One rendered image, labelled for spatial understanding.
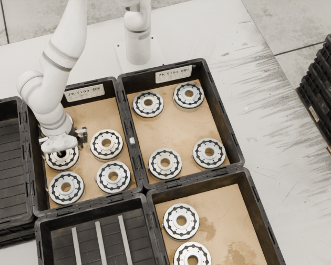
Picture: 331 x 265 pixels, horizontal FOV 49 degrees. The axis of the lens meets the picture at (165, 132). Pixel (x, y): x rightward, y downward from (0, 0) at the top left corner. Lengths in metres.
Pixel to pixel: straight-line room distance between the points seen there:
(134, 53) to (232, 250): 0.74
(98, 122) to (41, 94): 0.43
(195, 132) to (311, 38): 1.67
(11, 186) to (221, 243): 0.65
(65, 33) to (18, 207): 0.59
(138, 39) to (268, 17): 1.61
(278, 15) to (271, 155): 1.60
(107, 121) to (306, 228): 0.74
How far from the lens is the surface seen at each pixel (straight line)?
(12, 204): 1.19
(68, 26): 0.79
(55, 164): 1.15
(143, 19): 1.21
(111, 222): 1.10
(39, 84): 0.84
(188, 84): 1.25
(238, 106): 1.42
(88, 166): 1.16
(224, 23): 1.67
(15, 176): 1.21
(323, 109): 2.06
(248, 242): 1.10
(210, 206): 1.11
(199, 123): 1.21
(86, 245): 1.09
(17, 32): 2.74
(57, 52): 0.80
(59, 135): 0.98
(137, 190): 1.01
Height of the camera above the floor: 1.89
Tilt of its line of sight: 63 degrees down
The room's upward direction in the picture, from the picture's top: 1 degrees clockwise
